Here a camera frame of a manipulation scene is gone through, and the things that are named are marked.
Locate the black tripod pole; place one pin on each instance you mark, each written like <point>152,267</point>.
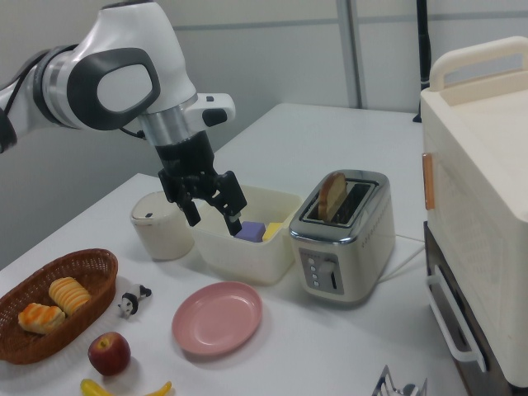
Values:
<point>424,41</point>

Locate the red apple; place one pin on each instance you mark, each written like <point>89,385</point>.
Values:
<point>109,354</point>

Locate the cream two-slot toaster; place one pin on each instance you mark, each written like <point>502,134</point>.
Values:
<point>363,247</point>

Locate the small cream trash bin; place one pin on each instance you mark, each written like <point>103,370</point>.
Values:
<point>161,235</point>

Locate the purple cube block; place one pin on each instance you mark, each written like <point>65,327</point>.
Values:
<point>251,232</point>

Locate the striped orange pastry roll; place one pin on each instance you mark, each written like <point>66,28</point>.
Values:
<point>69,295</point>

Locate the yellow cube block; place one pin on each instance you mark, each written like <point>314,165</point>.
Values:
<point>272,231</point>

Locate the brown wicker basket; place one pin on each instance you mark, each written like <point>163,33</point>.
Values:
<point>99,284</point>

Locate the small panda figurine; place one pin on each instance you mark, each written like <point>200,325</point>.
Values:
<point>131,301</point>

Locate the pink plate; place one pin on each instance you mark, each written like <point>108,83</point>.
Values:
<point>216,319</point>

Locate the white plastic container box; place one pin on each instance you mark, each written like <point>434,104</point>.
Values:
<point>243,260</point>

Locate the dark brown wooden base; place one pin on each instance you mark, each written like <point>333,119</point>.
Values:
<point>437,251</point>

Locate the toasted bread slice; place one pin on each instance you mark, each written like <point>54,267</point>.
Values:
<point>330,194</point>

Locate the metal toast rack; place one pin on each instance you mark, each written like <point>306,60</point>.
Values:
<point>385,383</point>

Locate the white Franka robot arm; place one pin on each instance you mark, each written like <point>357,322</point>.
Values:
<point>123,41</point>

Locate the yellow banana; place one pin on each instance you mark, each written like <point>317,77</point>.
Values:
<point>92,387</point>

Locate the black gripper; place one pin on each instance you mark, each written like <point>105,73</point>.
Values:
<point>185,158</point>

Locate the flat orange glazed pastry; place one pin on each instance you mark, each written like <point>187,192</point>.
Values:
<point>41,318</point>

